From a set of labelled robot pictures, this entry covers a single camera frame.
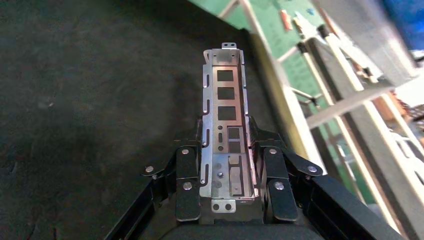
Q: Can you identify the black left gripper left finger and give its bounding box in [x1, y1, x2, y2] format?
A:
[140, 119, 204, 223]

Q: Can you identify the blue plastic bin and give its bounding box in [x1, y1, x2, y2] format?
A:
[380, 0, 424, 51]

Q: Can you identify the silver perforated metal channel part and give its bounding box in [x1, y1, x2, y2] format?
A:
[199, 42, 263, 223]

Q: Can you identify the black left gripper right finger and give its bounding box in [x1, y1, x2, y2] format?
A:
[246, 115, 324, 223]

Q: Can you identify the aluminium frame structure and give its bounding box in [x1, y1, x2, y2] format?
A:
[294, 23, 424, 240]

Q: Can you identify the red floor object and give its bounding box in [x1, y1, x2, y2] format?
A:
[279, 9, 294, 32]

